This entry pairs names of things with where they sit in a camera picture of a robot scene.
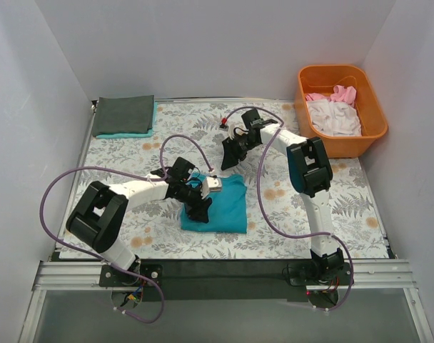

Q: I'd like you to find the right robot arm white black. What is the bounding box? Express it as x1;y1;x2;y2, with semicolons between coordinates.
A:
219;106;346;284

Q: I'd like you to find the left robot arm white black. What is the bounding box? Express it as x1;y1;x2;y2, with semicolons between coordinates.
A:
66;157;222;286

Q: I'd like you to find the floral patterned table mat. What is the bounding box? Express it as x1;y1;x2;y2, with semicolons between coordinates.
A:
75;101;389;259

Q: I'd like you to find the white garment in basket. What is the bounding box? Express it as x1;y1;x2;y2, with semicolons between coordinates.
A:
306;99;362;136

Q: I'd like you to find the orange plastic basket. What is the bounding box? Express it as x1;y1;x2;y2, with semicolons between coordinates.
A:
294;64;388;159

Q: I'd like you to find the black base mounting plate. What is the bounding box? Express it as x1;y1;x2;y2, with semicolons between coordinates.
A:
99;259;354;303

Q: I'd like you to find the pink garment in basket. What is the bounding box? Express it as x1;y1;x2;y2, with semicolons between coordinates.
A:
306;85;357;107

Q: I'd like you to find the folded dark grey t shirt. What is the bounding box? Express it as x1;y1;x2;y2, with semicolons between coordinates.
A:
91;95;155;137

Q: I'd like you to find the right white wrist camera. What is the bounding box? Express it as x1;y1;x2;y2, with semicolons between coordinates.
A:
219;118;236;139

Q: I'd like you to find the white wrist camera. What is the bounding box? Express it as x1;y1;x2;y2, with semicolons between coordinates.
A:
219;118;236;139
201;176;223;199

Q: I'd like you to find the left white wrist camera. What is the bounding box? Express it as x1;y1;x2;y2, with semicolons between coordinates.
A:
201;176;223;199

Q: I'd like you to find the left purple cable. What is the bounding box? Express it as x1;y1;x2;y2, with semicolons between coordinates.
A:
39;134;216;324

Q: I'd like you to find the aluminium frame rail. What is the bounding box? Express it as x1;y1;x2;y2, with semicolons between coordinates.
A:
33;259;418;291

